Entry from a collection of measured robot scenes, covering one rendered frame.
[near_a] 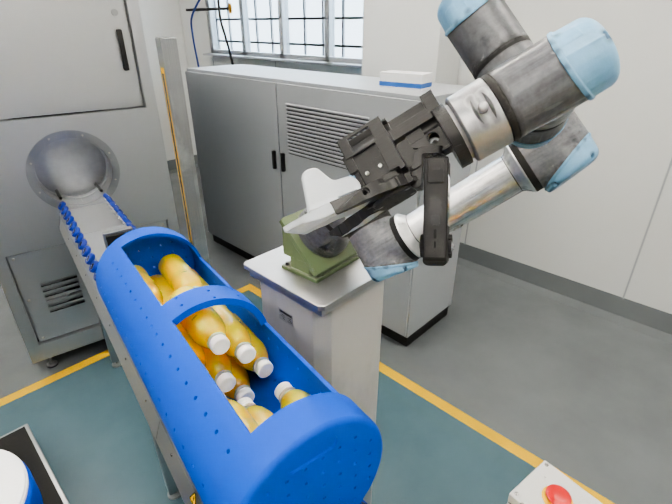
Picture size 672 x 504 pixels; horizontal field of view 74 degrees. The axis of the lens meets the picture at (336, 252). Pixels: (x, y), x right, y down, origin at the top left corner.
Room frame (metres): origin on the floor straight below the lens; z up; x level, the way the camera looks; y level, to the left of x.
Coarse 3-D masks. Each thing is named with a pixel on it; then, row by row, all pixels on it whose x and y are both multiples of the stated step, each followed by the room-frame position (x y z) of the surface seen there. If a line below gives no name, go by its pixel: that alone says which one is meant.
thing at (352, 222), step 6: (360, 210) 0.50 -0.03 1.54; (366, 210) 0.50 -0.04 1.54; (372, 210) 0.50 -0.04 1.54; (378, 210) 0.50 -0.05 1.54; (384, 210) 0.51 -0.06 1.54; (348, 216) 0.53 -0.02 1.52; (354, 216) 0.52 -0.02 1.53; (360, 216) 0.50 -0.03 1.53; (366, 216) 0.50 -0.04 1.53; (372, 216) 0.51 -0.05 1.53; (342, 222) 0.53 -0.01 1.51; (348, 222) 0.52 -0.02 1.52; (354, 222) 0.51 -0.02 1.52; (360, 222) 0.51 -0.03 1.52; (366, 222) 0.52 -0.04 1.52; (336, 228) 0.53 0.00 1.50; (342, 228) 0.53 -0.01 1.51; (348, 228) 0.52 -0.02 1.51; (354, 228) 0.52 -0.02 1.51; (330, 234) 0.54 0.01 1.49; (336, 234) 0.53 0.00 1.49; (342, 234) 0.52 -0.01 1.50
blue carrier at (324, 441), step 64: (128, 256) 1.10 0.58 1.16; (192, 256) 1.20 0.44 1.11; (128, 320) 0.80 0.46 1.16; (256, 320) 0.85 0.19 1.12; (192, 384) 0.56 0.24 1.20; (256, 384) 0.78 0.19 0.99; (320, 384) 0.66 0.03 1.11; (192, 448) 0.48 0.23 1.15; (256, 448) 0.42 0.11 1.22; (320, 448) 0.44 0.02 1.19
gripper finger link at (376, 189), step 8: (368, 184) 0.42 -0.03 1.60; (376, 184) 0.43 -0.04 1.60; (384, 184) 0.43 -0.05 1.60; (392, 184) 0.43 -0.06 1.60; (352, 192) 0.43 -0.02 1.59; (360, 192) 0.42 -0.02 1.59; (368, 192) 0.42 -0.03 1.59; (376, 192) 0.42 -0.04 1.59; (384, 192) 0.43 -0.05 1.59; (336, 200) 0.42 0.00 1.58; (344, 200) 0.42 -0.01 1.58; (352, 200) 0.41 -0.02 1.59; (360, 200) 0.41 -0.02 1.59; (368, 200) 0.42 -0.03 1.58; (336, 208) 0.41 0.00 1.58; (344, 208) 0.41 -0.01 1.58; (352, 208) 0.42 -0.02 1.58
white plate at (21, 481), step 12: (0, 456) 0.55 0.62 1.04; (12, 456) 0.55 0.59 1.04; (0, 468) 0.52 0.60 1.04; (12, 468) 0.52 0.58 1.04; (24, 468) 0.53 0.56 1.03; (0, 480) 0.50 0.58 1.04; (12, 480) 0.50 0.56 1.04; (24, 480) 0.50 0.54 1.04; (0, 492) 0.48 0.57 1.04; (12, 492) 0.48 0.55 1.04; (24, 492) 0.48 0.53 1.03
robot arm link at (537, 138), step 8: (528, 40) 0.58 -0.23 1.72; (512, 48) 0.56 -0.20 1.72; (520, 48) 0.56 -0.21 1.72; (496, 56) 0.57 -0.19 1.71; (504, 56) 0.56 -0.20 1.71; (512, 56) 0.56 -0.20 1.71; (488, 64) 0.57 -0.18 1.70; (496, 64) 0.56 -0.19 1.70; (480, 72) 0.58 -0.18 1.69; (552, 128) 0.50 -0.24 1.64; (560, 128) 0.53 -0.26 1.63; (528, 136) 0.52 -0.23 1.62; (536, 136) 0.52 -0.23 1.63; (544, 136) 0.52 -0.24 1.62; (552, 136) 0.54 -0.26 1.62; (520, 144) 0.56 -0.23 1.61; (528, 144) 0.55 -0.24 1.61; (536, 144) 0.55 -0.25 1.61; (544, 144) 0.57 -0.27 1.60
